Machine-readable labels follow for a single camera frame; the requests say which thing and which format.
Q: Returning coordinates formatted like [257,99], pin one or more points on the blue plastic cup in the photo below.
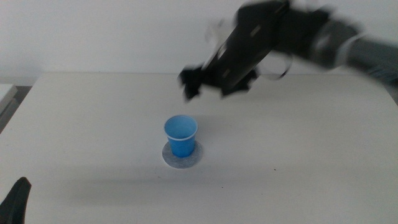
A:
[182,143]

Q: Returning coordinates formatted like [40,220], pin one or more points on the white side furniture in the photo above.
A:
[5,93]

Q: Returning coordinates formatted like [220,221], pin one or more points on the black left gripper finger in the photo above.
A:
[15,202]

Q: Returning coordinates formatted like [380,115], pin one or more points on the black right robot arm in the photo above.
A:
[339,43]

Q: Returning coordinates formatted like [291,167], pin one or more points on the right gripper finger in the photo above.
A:
[191,81]
[237,87]

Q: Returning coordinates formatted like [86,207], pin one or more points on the round grey cup mat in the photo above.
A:
[173,161]

